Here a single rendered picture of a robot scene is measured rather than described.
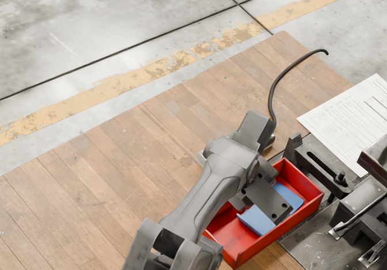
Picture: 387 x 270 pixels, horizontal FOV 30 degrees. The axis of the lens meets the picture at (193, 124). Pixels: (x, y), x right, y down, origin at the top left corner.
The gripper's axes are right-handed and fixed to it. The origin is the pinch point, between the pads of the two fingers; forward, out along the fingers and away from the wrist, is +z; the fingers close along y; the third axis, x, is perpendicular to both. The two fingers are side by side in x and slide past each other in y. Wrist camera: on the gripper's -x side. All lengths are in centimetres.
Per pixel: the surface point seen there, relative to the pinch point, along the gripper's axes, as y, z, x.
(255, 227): -5.3, 6.7, -3.2
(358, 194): 14.5, 13.3, -11.7
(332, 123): 24.9, 30.9, 8.2
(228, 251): -12.4, 5.6, -3.1
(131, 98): -7, 122, 104
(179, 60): 20, 139, 110
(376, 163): 19.2, -2.2, -13.2
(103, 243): -28.6, -3.8, 13.3
